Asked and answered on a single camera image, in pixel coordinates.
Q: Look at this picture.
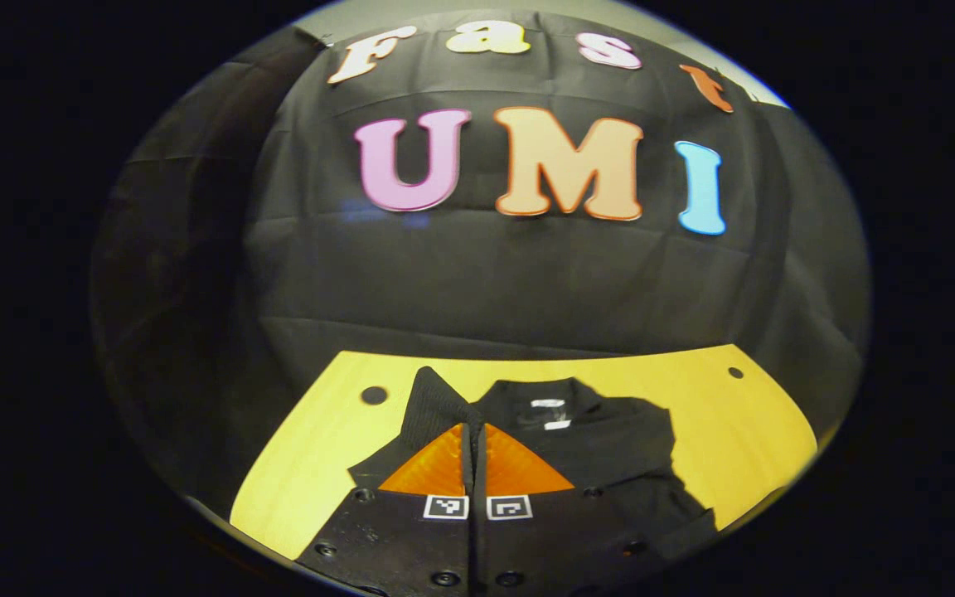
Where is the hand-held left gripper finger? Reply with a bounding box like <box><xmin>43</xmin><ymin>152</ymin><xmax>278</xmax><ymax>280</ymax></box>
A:
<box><xmin>476</xmin><ymin>421</ymin><xmax>673</xmax><ymax>597</ymax></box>
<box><xmin>293</xmin><ymin>421</ymin><xmax>477</xmax><ymax>597</ymax></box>

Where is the black buttoned jacket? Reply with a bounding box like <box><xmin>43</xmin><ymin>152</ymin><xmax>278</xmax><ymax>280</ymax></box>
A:
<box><xmin>347</xmin><ymin>366</ymin><xmax>719</xmax><ymax>565</ymax></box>

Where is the black backdrop cloth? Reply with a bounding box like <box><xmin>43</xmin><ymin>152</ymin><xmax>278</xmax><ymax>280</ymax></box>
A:
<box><xmin>92</xmin><ymin>8</ymin><xmax>872</xmax><ymax>515</ymax></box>

